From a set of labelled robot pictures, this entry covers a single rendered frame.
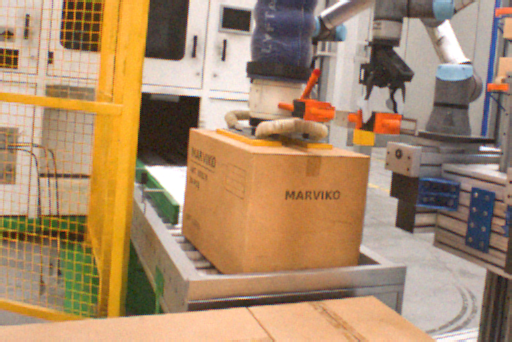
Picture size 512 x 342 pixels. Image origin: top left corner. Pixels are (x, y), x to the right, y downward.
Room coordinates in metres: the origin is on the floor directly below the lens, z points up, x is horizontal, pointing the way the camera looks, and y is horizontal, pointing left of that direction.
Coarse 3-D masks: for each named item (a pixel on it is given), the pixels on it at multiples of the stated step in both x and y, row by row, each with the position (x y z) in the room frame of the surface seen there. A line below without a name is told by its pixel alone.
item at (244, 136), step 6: (216, 132) 1.93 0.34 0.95; (222, 132) 1.87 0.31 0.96; (228, 132) 1.83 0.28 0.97; (234, 132) 1.82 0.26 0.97; (240, 132) 1.81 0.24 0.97; (246, 132) 1.82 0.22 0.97; (252, 132) 1.74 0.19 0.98; (234, 138) 1.77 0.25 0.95; (240, 138) 1.73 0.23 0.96; (246, 138) 1.69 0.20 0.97; (252, 138) 1.68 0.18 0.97; (258, 138) 1.68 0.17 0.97; (270, 138) 1.72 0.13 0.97; (252, 144) 1.65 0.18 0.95; (258, 144) 1.65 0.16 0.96; (264, 144) 1.66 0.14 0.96; (270, 144) 1.67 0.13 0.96; (276, 144) 1.68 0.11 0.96
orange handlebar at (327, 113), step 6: (282, 102) 1.76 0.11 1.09; (282, 108) 1.75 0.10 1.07; (288, 108) 1.71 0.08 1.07; (312, 108) 1.58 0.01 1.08; (318, 108) 1.55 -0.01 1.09; (324, 108) 1.52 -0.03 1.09; (330, 108) 1.55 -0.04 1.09; (312, 114) 1.59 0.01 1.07; (318, 114) 1.55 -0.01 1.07; (324, 114) 1.52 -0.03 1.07; (330, 114) 1.49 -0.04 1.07; (354, 114) 1.40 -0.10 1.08; (348, 120) 1.41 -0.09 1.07; (354, 120) 1.39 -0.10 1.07; (384, 120) 1.29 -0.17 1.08; (390, 120) 1.29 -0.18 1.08; (396, 120) 1.31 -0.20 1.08; (384, 126) 1.29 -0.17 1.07; (390, 126) 1.29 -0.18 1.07; (396, 126) 1.29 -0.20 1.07
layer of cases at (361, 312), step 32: (96, 320) 1.23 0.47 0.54; (128, 320) 1.25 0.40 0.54; (160, 320) 1.27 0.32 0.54; (192, 320) 1.29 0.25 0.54; (224, 320) 1.31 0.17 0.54; (256, 320) 1.34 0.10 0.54; (288, 320) 1.35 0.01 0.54; (320, 320) 1.37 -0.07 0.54; (352, 320) 1.39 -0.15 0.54; (384, 320) 1.41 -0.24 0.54
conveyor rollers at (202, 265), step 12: (156, 168) 3.41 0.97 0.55; (168, 168) 3.53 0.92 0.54; (180, 168) 3.56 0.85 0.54; (168, 180) 3.09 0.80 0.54; (180, 180) 3.12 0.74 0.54; (180, 192) 2.77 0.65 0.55; (156, 204) 2.45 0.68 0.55; (180, 204) 2.50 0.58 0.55; (180, 216) 2.31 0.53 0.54; (168, 228) 2.11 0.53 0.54; (180, 228) 2.13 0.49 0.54; (180, 240) 1.95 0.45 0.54; (192, 252) 1.81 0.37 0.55; (192, 264) 1.71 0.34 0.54; (204, 264) 1.72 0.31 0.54
